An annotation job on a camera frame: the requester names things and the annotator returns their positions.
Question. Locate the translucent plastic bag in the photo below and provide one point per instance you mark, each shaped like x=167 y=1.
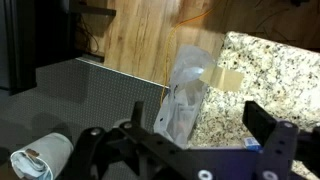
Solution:
x=183 y=100

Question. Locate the white trash bin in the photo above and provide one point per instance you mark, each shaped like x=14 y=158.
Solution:
x=50 y=150

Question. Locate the brown tape strip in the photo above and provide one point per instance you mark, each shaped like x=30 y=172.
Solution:
x=221 y=79

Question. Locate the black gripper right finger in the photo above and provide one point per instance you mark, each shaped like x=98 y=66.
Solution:
x=276 y=150

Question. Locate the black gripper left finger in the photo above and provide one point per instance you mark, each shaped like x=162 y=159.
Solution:
x=150 y=143

